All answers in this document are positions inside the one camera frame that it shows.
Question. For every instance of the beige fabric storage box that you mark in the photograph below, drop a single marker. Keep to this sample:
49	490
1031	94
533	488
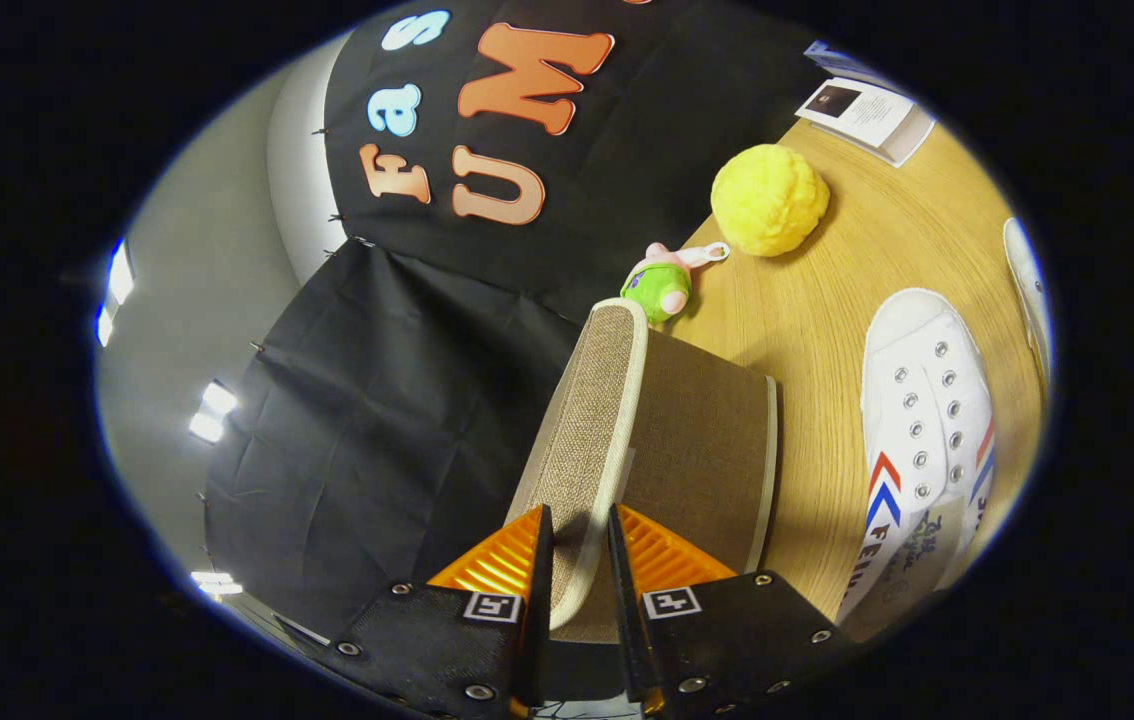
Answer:
697	440

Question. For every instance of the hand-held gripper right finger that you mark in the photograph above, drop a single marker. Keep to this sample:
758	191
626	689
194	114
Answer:
625	620

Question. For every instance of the ceiling light panel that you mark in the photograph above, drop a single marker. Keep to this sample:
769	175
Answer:
214	412
117	285
217	582

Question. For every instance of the white book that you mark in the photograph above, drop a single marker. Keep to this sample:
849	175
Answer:
867	115

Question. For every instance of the green and pink plush toy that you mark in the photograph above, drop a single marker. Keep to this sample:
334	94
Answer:
657	285

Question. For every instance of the white canvas shoe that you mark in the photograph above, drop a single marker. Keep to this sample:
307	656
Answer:
927	400
1027	280

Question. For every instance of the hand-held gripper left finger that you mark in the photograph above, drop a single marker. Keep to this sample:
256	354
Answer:
539	620

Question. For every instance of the black backdrop cloth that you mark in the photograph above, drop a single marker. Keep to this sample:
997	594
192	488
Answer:
377	400

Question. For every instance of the yellow plush ball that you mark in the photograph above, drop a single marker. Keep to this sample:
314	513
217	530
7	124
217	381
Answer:
769	200

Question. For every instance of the blue book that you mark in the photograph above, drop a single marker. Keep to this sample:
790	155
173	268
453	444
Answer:
842	62

